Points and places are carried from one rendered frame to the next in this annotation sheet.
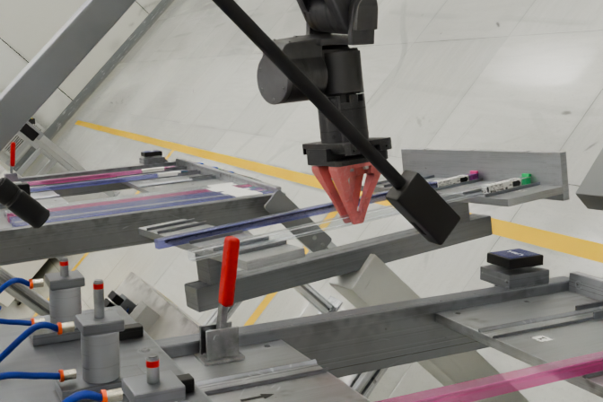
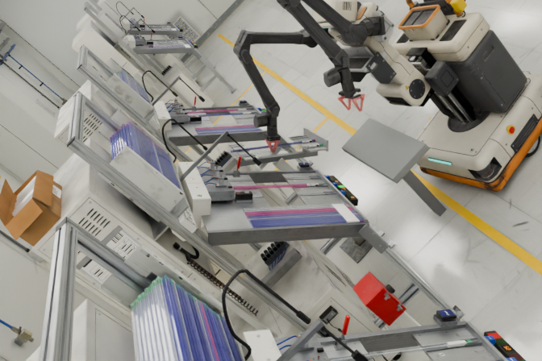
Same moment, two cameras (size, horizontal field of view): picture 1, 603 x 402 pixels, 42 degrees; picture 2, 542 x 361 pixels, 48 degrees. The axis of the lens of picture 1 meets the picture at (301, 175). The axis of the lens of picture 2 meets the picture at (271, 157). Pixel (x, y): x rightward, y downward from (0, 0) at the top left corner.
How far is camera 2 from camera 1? 243 cm
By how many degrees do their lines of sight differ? 15
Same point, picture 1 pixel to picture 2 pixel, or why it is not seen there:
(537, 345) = (292, 181)
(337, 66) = (270, 120)
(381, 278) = (283, 163)
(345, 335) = (261, 175)
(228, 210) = (259, 134)
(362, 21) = (275, 112)
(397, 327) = (273, 175)
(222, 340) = (236, 173)
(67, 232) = (211, 137)
